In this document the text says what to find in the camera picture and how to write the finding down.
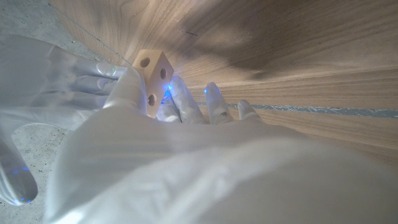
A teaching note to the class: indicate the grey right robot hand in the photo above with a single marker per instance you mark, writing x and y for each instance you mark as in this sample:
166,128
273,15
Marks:
46,87

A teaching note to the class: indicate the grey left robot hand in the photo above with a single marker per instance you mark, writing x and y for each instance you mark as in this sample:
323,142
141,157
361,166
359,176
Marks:
186,174

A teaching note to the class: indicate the small wooden block with holes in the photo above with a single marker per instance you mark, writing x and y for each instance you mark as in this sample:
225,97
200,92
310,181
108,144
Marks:
154,77

